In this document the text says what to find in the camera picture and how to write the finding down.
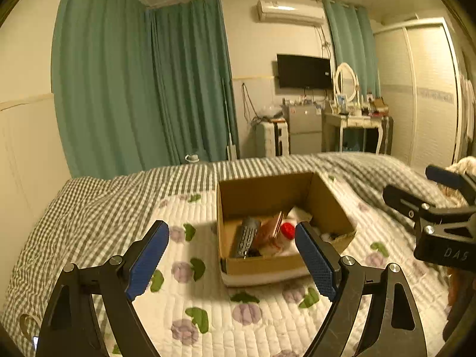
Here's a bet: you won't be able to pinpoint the white vanity table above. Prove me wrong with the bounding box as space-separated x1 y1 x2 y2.
322 112 389 155

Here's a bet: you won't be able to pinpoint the grey checked blanket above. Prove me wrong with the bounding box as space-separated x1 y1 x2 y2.
7 152 469 357

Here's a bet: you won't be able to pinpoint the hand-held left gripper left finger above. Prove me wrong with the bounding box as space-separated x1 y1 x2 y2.
35 220 170 357

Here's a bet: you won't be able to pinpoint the black wall cables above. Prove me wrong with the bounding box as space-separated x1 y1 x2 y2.
241 82 261 123

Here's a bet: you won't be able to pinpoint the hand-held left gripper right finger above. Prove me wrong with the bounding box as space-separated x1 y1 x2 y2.
295 222 428 357

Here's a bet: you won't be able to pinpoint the white oval mirror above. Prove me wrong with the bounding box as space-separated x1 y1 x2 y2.
334 63 361 101

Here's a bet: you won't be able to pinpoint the black remote control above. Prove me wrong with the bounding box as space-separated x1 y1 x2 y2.
230 216 261 259

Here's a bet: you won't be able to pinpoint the white floral quilted mat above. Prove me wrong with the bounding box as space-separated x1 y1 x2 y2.
95 173 452 357

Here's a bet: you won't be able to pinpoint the white bottle with red cap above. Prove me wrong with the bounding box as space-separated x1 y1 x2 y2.
279 223 298 248

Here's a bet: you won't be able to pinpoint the narrow green curtain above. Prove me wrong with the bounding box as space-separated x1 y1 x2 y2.
322 0 382 99

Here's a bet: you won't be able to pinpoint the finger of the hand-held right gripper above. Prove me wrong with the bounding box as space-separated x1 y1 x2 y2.
425 164 476 206
382 184 476 236

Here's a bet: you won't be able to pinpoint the white square box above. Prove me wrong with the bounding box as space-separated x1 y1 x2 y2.
288 204 316 226

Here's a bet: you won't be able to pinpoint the grey small fridge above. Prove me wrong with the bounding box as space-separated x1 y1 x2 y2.
282 103 323 156

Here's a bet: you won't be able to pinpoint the white slatted wardrobe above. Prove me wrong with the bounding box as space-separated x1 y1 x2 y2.
373 17 469 168

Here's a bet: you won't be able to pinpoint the black wall television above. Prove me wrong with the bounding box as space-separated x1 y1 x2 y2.
276 54 333 90

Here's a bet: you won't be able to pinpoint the white mop pole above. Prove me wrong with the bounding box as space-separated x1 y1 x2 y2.
221 79 239 160

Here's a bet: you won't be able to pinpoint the wide green curtain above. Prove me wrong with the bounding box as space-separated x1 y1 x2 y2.
50 0 175 179

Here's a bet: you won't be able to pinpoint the brown cardboard box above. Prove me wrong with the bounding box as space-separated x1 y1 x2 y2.
216 172 358 288

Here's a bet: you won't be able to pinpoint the white air conditioner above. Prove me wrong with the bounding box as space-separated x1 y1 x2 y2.
256 0 325 26

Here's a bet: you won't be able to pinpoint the clear plastic bag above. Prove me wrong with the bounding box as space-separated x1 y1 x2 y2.
260 104 283 120

